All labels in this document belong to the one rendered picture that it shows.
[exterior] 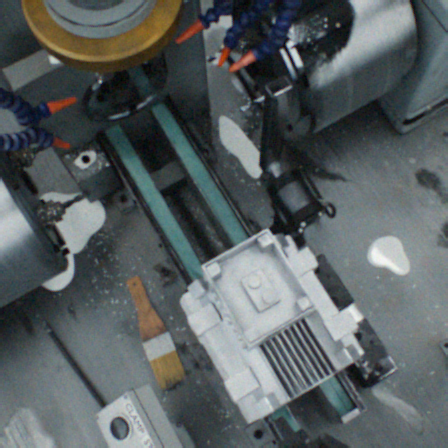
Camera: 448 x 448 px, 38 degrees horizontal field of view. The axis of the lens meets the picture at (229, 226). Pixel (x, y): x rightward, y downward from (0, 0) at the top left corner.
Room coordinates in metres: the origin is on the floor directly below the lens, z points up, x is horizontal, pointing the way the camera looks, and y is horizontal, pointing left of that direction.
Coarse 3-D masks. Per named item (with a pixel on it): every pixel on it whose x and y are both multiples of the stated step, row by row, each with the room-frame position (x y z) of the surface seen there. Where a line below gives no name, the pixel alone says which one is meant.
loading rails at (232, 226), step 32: (160, 128) 0.51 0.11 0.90; (128, 160) 0.44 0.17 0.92; (192, 160) 0.44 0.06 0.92; (128, 192) 0.42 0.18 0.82; (160, 192) 0.41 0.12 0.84; (192, 192) 0.41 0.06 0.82; (224, 192) 0.37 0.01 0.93; (160, 224) 0.32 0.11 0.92; (224, 224) 0.32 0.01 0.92; (256, 224) 0.34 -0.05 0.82; (192, 256) 0.27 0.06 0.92; (320, 384) 0.05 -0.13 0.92; (352, 384) 0.05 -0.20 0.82; (288, 416) 0.01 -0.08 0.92; (352, 416) 0.00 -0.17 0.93
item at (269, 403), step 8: (280, 240) 0.24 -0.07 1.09; (280, 248) 0.23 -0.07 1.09; (200, 280) 0.19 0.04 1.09; (192, 288) 0.18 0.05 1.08; (200, 288) 0.18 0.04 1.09; (208, 288) 0.18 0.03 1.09; (192, 296) 0.17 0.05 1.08; (200, 296) 0.17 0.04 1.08; (352, 344) 0.09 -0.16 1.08; (344, 352) 0.08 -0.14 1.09; (352, 352) 0.08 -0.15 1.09; (344, 360) 0.07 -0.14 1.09; (352, 360) 0.07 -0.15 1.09; (272, 392) 0.04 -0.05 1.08; (264, 400) 0.03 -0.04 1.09; (272, 400) 0.03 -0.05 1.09; (256, 408) 0.02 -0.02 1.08; (264, 408) 0.02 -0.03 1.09; (272, 408) 0.02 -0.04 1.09; (264, 416) 0.01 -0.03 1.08
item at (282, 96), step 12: (276, 84) 0.39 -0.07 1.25; (288, 84) 0.39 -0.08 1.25; (264, 96) 0.39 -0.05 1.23; (276, 96) 0.37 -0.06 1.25; (288, 96) 0.38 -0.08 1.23; (264, 108) 0.39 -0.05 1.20; (276, 108) 0.38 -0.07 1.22; (288, 108) 0.38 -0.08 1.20; (264, 120) 0.38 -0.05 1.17; (276, 120) 0.38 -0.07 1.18; (264, 132) 0.38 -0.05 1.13; (276, 132) 0.38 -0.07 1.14; (264, 144) 0.38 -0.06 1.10; (276, 144) 0.38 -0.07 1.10; (264, 156) 0.38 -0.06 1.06; (276, 156) 0.38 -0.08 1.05; (264, 168) 0.37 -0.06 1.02
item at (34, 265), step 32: (0, 160) 0.36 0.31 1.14; (32, 160) 0.39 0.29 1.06; (0, 192) 0.30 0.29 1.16; (32, 192) 0.36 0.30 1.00; (0, 224) 0.26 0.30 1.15; (32, 224) 0.27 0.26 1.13; (0, 256) 0.23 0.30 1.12; (32, 256) 0.23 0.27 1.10; (64, 256) 0.26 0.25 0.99; (0, 288) 0.19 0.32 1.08; (32, 288) 0.20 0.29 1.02
